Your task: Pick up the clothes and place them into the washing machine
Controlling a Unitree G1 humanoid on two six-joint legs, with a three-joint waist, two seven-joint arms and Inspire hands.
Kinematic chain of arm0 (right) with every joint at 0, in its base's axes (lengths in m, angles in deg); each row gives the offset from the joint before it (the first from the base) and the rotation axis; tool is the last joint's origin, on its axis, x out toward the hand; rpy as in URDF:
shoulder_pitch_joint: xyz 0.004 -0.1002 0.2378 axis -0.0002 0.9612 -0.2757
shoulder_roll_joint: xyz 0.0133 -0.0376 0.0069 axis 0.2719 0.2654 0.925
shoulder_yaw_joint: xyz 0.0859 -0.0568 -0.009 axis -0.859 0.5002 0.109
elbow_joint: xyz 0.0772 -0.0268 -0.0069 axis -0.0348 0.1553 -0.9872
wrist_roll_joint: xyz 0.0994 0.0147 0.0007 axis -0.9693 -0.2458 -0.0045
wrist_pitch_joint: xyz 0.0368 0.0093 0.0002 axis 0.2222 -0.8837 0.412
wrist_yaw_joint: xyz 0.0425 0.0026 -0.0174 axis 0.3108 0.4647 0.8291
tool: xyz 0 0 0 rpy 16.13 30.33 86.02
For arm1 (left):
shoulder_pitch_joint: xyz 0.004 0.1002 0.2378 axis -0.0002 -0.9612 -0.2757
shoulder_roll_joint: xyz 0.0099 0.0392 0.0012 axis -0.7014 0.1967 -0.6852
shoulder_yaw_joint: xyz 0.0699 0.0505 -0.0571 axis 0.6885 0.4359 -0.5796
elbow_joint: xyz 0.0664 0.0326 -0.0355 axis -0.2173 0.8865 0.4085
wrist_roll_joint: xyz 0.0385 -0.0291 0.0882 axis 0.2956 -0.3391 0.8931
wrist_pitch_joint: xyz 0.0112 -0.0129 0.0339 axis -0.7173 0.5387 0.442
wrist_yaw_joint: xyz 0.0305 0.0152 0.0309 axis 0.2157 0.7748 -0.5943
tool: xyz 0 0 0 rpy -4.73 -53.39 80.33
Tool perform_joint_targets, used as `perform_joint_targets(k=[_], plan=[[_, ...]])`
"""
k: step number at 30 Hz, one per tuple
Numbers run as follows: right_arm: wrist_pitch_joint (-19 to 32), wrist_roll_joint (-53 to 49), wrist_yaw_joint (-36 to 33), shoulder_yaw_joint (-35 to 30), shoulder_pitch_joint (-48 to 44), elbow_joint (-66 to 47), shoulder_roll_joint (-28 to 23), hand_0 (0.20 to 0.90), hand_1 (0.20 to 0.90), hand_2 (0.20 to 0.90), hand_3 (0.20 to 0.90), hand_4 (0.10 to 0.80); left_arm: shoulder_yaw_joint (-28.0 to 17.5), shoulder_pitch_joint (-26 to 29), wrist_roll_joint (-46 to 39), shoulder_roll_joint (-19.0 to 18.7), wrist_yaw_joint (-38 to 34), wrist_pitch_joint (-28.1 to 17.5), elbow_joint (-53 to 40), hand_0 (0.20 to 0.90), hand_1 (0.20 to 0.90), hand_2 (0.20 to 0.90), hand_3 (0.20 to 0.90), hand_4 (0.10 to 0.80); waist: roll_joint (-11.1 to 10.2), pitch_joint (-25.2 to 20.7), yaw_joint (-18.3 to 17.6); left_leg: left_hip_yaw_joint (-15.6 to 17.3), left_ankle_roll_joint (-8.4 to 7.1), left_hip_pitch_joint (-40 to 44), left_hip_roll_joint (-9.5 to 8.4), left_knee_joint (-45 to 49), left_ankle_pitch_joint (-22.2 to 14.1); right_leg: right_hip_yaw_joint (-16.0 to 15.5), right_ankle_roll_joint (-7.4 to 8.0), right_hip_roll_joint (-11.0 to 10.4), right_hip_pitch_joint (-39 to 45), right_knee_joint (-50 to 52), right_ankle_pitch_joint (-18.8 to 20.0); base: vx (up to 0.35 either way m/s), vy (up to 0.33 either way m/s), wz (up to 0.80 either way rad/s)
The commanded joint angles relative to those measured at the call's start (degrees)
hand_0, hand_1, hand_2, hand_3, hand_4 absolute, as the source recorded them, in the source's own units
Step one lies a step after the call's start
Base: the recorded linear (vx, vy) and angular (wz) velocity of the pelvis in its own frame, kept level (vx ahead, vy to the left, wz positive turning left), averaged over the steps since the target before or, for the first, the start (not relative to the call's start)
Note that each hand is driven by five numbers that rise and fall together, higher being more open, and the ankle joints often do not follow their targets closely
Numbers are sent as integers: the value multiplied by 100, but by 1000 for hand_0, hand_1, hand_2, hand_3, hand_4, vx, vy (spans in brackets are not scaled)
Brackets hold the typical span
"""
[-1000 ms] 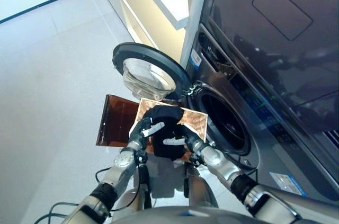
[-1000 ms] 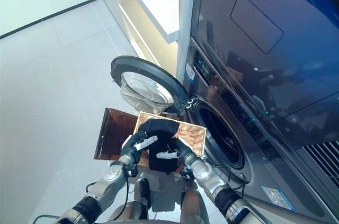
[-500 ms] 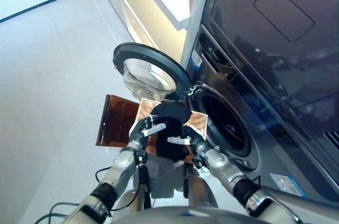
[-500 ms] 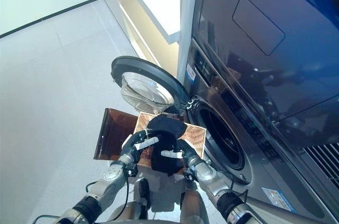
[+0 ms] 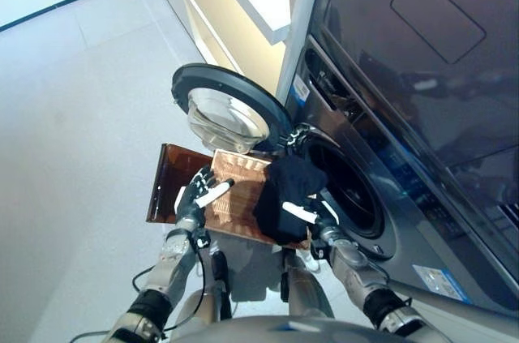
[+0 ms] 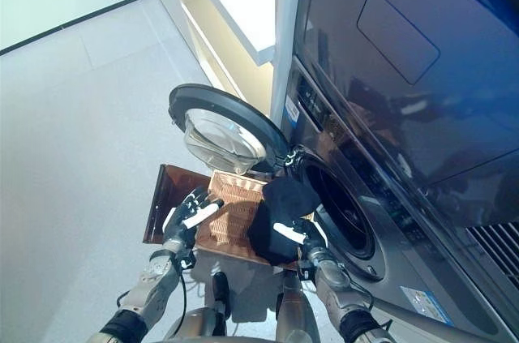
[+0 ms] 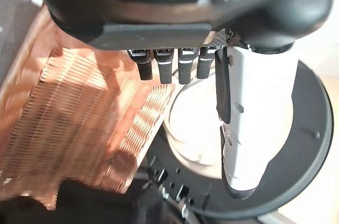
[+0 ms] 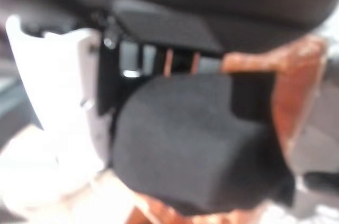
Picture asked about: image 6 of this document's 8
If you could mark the blue and white code label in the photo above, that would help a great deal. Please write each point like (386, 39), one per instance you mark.
(292, 110)

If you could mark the silver right robot leg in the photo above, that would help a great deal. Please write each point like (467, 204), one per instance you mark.
(296, 310)

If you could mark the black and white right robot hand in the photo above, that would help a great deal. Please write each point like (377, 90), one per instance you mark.
(314, 237)

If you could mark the tan wicker laundry basket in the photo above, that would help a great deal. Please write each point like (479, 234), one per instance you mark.
(231, 217)

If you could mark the silver robot leg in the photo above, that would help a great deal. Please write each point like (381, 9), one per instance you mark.
(296, 310)
(202, 318)

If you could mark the blue energy label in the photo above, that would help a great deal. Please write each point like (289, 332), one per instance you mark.
(425, 304)

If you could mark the round glass washing machine door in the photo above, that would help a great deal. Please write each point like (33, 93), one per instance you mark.
(227, 116)

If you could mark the dark navy garment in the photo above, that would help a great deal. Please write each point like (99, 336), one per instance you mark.
(284, 205)

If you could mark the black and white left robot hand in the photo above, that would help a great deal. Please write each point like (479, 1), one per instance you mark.
(178, 225)

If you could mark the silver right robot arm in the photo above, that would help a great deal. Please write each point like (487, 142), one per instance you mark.
(336, 290)

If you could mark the white counter cabinet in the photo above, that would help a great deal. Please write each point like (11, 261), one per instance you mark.
(235, 2)

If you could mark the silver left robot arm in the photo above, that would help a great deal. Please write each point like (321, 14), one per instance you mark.
(150, 286)

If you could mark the silver left robot leg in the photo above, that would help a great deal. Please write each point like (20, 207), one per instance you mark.
(202, 318)

